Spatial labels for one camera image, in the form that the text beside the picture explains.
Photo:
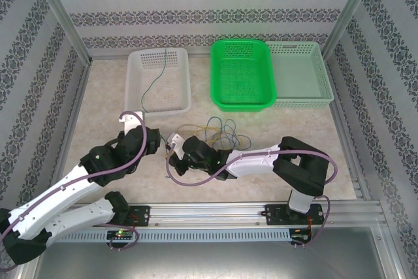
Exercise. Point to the white plastic basket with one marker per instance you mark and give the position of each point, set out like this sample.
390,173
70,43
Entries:
170,92

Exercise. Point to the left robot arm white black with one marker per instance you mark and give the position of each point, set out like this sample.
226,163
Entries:
81,217

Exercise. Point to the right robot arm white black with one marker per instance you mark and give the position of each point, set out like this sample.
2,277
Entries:
254,166

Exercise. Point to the green plastic basket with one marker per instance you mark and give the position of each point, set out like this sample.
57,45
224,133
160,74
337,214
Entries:
241,76

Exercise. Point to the grey metal panel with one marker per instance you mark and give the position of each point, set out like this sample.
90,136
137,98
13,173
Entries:
209,259

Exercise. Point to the pale mint plastic basket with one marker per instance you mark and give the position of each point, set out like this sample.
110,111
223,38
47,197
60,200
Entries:
300,76

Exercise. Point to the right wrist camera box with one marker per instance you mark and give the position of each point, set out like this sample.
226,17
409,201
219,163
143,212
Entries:
175,143

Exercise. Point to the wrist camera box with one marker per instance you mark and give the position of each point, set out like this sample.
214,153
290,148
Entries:
134,121
175,143

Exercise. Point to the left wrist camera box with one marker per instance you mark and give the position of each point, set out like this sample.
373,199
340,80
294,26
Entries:
134,121

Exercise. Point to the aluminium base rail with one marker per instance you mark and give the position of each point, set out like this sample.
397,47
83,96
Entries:
209,213

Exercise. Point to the aluminium side rail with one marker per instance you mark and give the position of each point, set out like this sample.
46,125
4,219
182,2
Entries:
75,104
341,119

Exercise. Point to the aluminium frame post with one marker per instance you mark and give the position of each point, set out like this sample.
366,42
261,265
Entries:
58,11
351,11

